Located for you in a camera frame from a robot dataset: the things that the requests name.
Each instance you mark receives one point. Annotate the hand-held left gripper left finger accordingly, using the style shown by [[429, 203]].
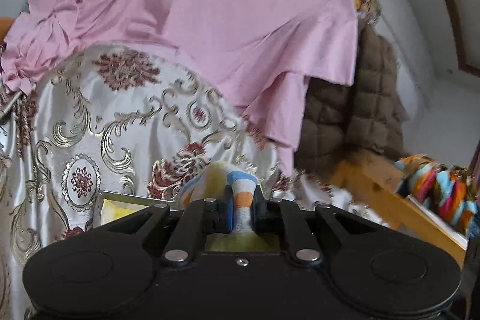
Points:
[[228, 211]]

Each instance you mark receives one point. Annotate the pastel striped soft pouch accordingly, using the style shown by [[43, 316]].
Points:
[[242, 200]]

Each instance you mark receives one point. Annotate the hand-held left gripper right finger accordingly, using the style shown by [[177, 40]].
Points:
[[258, 210]]

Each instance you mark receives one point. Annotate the floral satin blanket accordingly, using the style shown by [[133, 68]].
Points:
[[75, 117]]

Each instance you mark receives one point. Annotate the wooden bed rail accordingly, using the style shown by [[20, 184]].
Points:
[[367, 185], [5, 28]]

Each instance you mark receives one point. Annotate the brown quilted coat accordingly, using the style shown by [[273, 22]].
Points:
[[360, 117]]

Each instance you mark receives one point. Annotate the colourful striped cloth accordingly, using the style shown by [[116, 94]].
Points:
[[431, 185]]

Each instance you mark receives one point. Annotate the grey box with cartoon lining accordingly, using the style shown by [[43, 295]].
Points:
[[112, 211]]

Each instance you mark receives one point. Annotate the pink bed sheet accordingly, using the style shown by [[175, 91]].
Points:
[[206, 5]]

